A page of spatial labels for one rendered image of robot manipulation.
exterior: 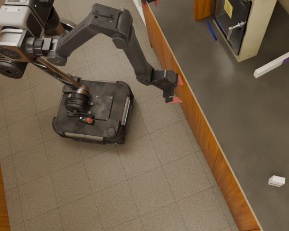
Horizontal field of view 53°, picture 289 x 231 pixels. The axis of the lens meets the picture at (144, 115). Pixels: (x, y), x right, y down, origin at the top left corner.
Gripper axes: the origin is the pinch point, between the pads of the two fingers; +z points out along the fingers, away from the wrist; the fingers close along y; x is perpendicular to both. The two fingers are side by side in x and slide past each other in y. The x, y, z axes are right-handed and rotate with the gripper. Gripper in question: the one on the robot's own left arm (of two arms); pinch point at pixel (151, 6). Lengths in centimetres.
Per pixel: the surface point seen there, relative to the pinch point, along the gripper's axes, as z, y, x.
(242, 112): 17, 20, -73
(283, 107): 17, 40, -78
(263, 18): -15, 40, -46
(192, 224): 110, -24, -110
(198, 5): 4.4, 25.1, -8.5
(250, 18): -19, 33, -46
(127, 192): 110, -63, -69
